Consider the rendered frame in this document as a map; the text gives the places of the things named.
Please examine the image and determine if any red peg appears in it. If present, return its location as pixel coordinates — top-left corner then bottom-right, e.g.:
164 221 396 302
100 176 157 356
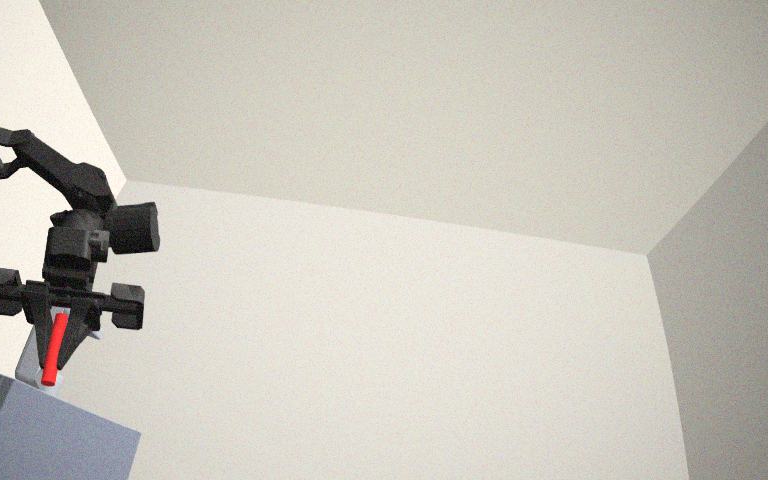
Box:
41 313 68 387

